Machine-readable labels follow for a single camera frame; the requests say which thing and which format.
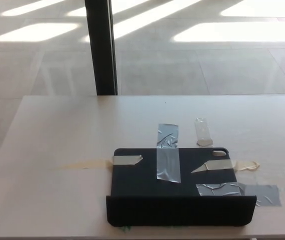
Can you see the beige masking tape strip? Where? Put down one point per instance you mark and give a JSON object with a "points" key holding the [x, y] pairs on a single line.
{"points": [[222, 165], [126, 160]]}

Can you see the wide grey duct tape strip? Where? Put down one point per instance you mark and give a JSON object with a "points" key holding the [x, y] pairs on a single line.
{"points": [[257, 193]]}

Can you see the dark folding tablet cover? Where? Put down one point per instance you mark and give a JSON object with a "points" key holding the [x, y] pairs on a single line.
{"points": [[137, 180]]}

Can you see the long grey duct tape strip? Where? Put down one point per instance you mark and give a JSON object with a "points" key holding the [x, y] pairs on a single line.
{"points": [[168, 150]]}

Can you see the black window frame post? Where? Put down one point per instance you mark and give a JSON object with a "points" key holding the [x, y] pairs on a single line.
{"points": [[101, 50]]}

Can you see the clear tape piece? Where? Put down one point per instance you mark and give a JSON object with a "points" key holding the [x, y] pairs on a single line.
{"points": [[202, 132]]}

